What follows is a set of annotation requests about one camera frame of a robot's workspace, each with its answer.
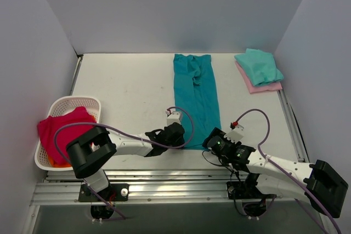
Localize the teal t shirt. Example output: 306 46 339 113
173 54 221 150

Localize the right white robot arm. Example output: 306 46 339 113
202 128 348 218

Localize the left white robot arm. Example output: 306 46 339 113
66 122 185 201

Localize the folded pink t shirt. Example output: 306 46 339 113
235 62 282 94

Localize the folded mint green t shirt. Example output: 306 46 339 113
234 48 284 87

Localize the white plastic laundry basket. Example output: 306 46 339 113
35 96 101 172

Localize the orange t shirt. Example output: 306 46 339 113
48 156 71 168

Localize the crimson red t shirt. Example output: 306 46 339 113
37 107 96 164

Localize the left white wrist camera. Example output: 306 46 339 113
166 110 183 126

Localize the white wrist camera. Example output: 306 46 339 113
166 110 183 126
225 121 244 143

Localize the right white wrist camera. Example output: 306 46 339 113
225 121 244 143

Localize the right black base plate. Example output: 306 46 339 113
227 181 274 199

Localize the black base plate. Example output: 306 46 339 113
227 181 274 199
78 183 129 202

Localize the aluminium rail frame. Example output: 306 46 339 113
30 53 329 206

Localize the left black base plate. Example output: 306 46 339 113
78 183 129 202

